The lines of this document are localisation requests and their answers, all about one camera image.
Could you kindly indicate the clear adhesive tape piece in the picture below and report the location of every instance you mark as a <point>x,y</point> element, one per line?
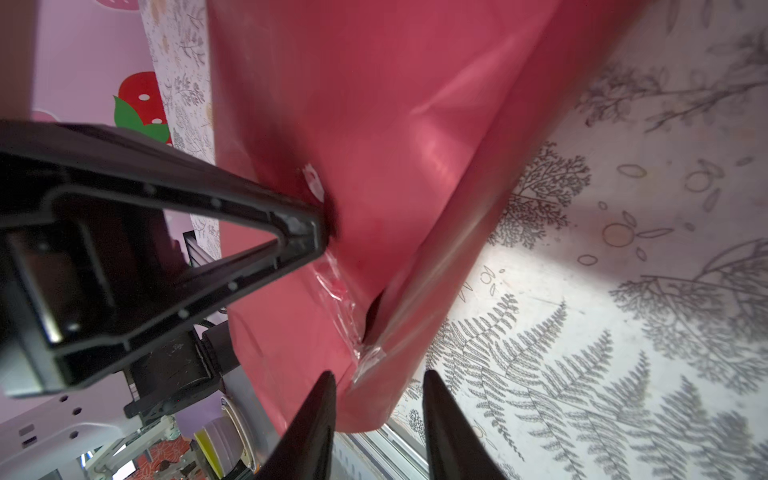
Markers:
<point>332,292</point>

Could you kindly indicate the maroon wrapping paper sheet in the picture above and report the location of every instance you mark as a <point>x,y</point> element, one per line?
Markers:
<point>419,117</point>

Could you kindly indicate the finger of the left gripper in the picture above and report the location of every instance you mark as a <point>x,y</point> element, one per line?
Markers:
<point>91,279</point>

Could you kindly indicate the floral table mat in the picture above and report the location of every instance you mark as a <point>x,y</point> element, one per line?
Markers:
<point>614,324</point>

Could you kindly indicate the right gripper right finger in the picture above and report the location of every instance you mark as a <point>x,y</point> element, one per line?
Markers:
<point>453,449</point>

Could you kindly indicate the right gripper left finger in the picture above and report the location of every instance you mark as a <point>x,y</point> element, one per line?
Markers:
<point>305,450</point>

